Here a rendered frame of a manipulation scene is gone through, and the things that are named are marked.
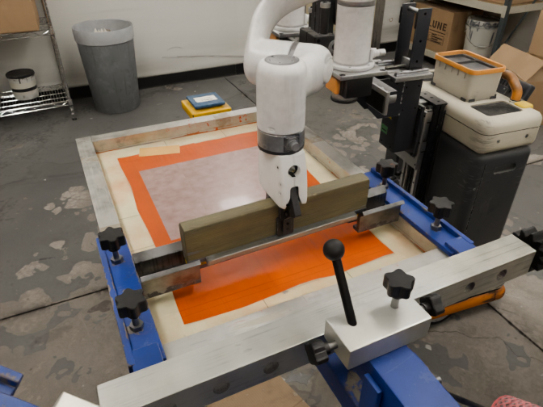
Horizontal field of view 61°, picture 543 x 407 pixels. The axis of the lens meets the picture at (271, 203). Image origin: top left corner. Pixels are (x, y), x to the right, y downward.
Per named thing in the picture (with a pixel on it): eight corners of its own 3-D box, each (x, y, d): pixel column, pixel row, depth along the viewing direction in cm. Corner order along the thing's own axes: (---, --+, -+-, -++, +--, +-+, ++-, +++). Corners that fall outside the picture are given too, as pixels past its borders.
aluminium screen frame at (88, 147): (78, 151, 123) (74, 138, 121) (276, 114, 143) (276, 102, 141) (144, 392, 64) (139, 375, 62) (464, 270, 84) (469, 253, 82)
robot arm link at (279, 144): (318, 134, 70) (317, 150, 71) (291, 112, 76) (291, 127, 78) (273, 144, 67) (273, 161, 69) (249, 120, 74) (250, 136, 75)
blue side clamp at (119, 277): (103, 266, 87) (95, 237, 83) (130, 259, 89) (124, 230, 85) (136, 398, 64) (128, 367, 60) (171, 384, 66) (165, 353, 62)
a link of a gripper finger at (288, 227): (301, 209, 77) (300, 240, 81) (292, 199, 79) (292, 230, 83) (284, 214, 76) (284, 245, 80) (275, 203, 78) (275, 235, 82)
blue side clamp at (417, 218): (352, 197, 106) (355, 171, 103) (370, 192, 108) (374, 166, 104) (444, 279, 84) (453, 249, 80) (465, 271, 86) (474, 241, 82)
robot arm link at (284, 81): (280, 35, 76) (338, 39, 73) (280, 96, 82) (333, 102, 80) (247, 62, 64) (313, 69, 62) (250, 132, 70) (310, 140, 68)
